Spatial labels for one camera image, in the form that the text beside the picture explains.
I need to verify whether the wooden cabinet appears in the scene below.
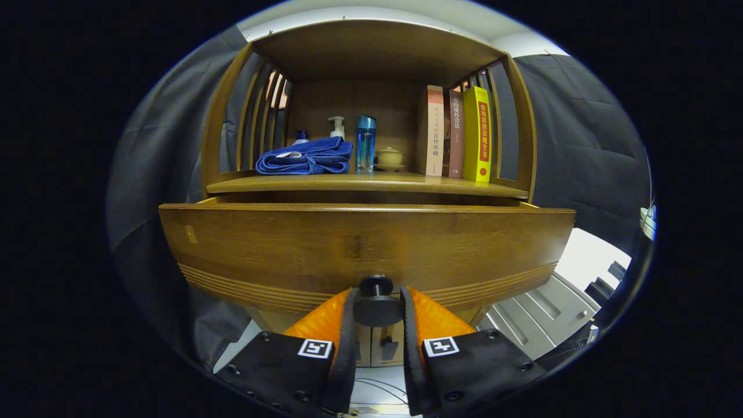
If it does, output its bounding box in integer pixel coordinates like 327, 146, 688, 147
200, 19, 538, 367

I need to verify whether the yellow lidded ceramic cup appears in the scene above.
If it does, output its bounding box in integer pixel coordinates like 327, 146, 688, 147
374, 146, 406, 172

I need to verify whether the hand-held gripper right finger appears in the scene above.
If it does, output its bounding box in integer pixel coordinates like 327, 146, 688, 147
399, 286, 549, 417

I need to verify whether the blue folded towel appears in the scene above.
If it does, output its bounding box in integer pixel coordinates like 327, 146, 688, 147
255, 137, 354, 176

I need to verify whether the wooden drawer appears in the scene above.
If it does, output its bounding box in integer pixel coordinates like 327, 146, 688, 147
158, 196, 576, 329

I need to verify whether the yellow book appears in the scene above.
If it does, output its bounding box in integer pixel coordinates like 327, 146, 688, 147
463, 86, 492, 183

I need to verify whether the black floor cable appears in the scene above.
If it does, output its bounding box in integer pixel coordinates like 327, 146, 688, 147
354, 377, 407, 407

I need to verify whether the brown book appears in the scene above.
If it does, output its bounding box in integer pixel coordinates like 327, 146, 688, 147
442, 88, 465, 179

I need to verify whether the white wall device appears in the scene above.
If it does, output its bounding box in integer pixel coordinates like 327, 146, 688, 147
639, 204, 658, 242

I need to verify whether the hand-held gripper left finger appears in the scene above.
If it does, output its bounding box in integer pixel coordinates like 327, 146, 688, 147
215, 287, 360, 416

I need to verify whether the clear blue glass bottle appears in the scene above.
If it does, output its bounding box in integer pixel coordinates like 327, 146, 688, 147
356, 115, 377, 172

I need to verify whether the orange and white book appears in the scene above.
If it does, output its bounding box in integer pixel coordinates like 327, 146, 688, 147
425, 85, 445, 176

